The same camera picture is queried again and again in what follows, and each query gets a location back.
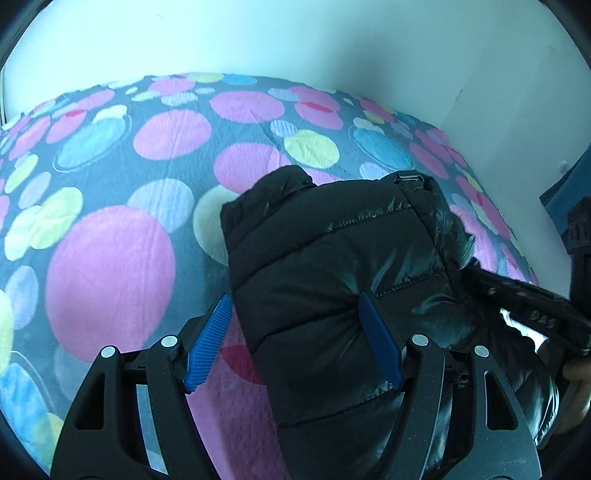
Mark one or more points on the dark blue panel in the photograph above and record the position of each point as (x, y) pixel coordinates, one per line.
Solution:
(561, 212)

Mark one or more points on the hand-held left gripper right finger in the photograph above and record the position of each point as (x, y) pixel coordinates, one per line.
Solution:
(379, 341)

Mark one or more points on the dark wooden furniture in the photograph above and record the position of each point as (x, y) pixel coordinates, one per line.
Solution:
(581, 249)

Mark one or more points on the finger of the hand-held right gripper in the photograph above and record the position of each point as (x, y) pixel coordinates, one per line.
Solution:
(521, 300)

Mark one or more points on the black puffer jacket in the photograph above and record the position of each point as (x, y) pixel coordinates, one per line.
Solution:
(323, 258)

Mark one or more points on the polka dot bed sheet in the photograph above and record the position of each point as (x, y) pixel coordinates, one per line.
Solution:
(106, 258)

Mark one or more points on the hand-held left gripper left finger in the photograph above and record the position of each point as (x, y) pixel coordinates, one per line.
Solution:
(207, 346)

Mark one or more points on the person's right hand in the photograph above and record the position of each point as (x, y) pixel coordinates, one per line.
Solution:
(579, 370)

